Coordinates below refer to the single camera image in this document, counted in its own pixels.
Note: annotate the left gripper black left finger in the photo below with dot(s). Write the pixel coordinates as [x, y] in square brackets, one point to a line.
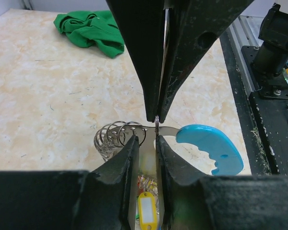
[115, 187]

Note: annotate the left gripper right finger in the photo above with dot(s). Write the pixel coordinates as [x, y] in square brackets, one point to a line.
[181, 196]

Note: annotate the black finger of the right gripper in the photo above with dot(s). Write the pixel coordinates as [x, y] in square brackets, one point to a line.
[194, 25]

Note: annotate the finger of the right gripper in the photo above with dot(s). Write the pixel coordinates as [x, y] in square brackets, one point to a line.
[141, 24]

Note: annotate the large metal keyring with keys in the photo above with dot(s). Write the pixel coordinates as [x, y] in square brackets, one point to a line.
[200, 145]

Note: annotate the green cloth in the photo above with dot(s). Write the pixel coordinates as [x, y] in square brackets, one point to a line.
[92, 28]

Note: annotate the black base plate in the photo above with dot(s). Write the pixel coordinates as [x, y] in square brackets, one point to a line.
[264, 123]

